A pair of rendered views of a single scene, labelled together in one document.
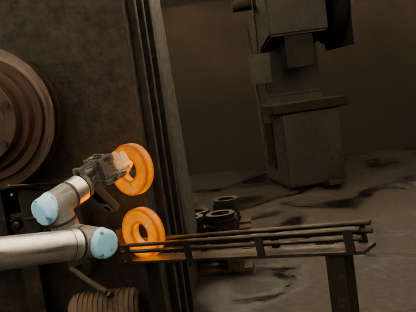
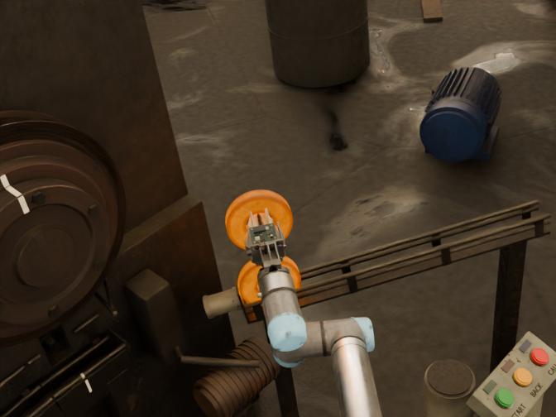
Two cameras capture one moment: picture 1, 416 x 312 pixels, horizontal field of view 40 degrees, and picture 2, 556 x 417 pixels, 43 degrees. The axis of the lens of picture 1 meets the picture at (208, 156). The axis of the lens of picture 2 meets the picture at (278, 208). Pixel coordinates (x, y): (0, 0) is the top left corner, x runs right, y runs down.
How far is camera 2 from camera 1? 1.56 m
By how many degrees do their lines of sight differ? 50
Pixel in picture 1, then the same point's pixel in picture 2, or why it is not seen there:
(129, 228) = (254, 285)
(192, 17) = not seen: outside the picture
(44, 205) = (301, 332)
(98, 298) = (237, 373)
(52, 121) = (122, 197)
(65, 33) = (63, 45)
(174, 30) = not seen: outside the picture
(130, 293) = (266, 347)
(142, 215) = not seen: hidden behind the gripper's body
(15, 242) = (374, 399)
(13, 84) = (78, 171)
